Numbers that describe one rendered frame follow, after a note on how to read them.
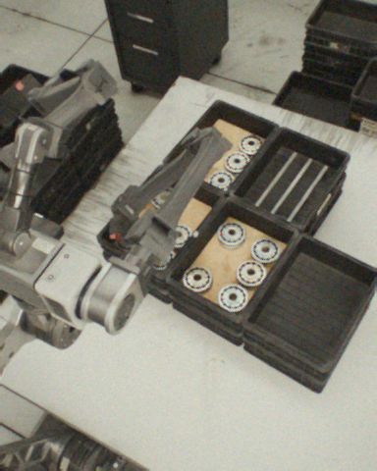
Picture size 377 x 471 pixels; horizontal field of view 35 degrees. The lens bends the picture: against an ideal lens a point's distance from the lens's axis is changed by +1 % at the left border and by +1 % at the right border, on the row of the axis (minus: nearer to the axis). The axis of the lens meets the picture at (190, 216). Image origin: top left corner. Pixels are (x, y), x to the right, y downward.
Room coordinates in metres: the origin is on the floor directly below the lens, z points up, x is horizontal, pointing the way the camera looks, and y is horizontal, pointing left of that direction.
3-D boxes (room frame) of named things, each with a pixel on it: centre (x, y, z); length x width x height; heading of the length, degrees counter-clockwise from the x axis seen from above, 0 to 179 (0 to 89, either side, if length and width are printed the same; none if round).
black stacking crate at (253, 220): (1.06, -0.12, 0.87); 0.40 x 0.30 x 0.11; 140
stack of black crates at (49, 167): (1.94, 0.78, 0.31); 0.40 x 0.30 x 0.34; 145
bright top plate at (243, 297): (0.93, -0.11, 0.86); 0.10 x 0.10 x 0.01
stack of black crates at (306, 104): (2.29, -0.74, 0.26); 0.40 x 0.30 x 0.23; 55
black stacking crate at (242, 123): (1.56, -0.15, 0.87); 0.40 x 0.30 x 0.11; 140
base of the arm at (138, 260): (0.74, 0.15, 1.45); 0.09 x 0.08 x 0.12; 55
